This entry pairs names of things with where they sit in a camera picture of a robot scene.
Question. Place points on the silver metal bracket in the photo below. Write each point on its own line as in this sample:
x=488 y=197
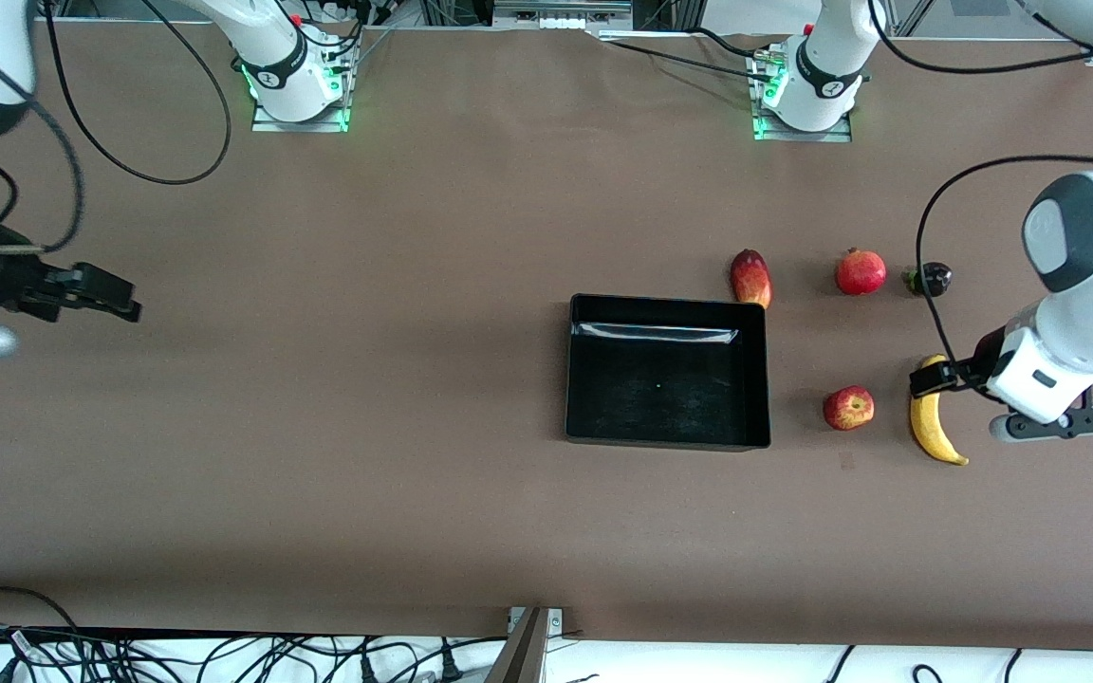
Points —
x=556 y=621

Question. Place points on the red pomegranate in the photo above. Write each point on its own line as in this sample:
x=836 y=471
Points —
x=861 y=272

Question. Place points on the white power strip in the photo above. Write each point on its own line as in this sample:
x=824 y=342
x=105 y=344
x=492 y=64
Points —
x=556 y=19

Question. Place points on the dark purple mangosteen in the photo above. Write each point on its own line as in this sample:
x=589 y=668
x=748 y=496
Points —
x=937 y=279

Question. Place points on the black plastic box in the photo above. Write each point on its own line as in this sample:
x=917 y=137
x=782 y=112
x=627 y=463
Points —
x=660 y=389

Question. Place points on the yellow banana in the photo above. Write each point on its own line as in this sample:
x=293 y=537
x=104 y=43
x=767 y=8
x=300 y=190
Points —
x=929 y=427

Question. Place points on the grey metal bar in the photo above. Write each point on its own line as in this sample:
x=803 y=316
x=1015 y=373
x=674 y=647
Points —
x=523 y=655

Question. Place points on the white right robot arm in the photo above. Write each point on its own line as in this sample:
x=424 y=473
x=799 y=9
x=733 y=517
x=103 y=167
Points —
x=276 y=57

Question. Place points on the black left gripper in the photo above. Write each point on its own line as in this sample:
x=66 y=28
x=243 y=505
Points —
x=986 y=355

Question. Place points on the red yellow mango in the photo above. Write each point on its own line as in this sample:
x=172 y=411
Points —
x=751 y=277

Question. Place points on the red yellow apple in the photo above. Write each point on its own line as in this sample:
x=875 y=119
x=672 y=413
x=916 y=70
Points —
x=848 y=408

